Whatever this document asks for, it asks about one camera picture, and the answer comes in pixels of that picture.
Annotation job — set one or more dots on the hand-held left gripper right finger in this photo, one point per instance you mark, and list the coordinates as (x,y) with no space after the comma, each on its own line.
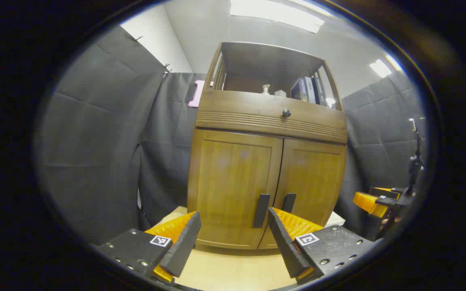
(287,250)

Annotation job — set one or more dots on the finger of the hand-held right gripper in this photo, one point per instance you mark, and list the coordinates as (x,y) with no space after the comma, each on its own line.
(368,202)
(382,190)

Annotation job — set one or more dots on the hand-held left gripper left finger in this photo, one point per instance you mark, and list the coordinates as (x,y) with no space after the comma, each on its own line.
(182,246)

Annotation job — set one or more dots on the wooden shoe cabinet door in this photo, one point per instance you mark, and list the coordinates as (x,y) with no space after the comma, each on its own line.
(233,182)
(314,178)

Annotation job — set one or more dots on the wooden double-door shoe cabinet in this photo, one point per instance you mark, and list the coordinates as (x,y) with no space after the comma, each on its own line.
(265,60)

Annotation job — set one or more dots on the small ceiling light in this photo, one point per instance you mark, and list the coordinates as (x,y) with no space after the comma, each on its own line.
(380,68)

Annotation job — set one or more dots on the dark blue book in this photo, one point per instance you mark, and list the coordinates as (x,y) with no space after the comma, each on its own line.
(320,91)
(297,89)

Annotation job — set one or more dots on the black drawer knob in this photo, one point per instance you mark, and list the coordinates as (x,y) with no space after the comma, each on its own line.
(286,113)

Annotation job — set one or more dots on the grey book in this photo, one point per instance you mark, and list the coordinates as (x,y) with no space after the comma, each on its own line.
(310,89)

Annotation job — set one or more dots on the black backdrop cloth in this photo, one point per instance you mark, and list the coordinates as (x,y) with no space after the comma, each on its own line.
(95,141)

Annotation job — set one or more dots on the small white container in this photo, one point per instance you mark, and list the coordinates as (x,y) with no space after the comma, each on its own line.
(280,93)

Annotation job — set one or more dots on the wooden drawer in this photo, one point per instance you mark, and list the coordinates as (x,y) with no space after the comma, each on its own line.
(237,109)

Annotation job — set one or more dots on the pink flat item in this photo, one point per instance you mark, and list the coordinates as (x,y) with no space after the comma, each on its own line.
(195,95)

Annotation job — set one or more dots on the white pump bottle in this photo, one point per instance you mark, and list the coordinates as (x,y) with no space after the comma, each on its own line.
(265,89)

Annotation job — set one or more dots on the large ceiling light panel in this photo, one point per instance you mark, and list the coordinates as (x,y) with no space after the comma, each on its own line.
(277,14)

